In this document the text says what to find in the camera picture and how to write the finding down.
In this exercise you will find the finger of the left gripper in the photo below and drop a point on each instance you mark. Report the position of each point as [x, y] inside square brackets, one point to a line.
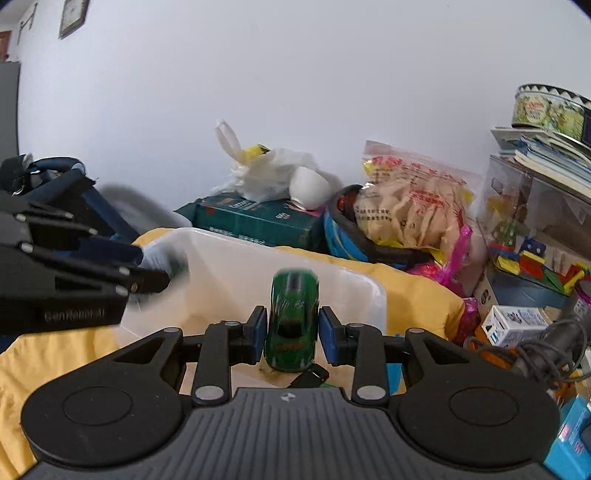
[104, 250]
[143, 281]

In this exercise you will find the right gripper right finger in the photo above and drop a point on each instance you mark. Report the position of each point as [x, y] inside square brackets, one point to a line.
[340, 342]

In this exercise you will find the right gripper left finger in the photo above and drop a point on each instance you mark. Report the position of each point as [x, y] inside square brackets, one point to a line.
[247, 340]

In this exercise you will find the green toy car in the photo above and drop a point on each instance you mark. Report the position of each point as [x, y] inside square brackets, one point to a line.
[293, 325]

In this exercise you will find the white plastic bin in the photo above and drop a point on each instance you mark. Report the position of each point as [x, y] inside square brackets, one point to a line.
[223, 278]

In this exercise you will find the dark blue bag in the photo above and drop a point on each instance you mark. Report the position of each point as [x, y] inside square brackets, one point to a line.
[61, 183]

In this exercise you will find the yellow cloth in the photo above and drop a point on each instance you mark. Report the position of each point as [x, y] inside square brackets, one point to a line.
[33, 360]

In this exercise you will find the blue black helmet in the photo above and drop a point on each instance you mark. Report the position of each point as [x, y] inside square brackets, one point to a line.
[346, 240]

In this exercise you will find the dark green box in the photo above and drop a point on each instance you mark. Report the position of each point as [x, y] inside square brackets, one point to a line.
[273, 223]

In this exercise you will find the snack bag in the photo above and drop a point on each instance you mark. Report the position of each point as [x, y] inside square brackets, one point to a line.
[412, 201]

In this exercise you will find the white plastic bag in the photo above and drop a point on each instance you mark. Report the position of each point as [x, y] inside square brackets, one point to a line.
[262, 174]

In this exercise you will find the small white carton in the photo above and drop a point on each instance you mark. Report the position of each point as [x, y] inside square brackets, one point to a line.
[507, 326]

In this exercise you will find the clear toy block box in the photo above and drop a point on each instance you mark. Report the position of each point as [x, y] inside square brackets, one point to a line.
[537, 229]

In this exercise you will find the light blue box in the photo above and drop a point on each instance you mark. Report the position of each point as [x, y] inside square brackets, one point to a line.
[569, 457]

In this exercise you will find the stack of books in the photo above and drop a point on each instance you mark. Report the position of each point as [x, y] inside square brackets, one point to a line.
[555, 156]

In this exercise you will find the round tin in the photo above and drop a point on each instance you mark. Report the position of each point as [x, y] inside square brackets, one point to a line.
[552, 108]

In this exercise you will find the picture frame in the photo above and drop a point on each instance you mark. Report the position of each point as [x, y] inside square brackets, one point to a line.
[73, 16]

